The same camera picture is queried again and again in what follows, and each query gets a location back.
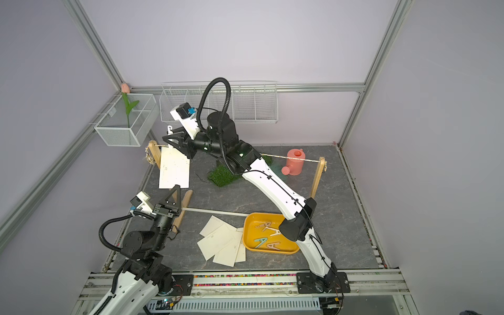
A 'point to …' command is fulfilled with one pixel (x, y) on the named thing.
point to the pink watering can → (294, 167)
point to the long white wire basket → (251, 102)
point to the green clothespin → (262, 241)
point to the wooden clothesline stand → (188, 194)
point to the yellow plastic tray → (261, 233)
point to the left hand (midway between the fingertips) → (182, 187)
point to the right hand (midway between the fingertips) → (164, 135)
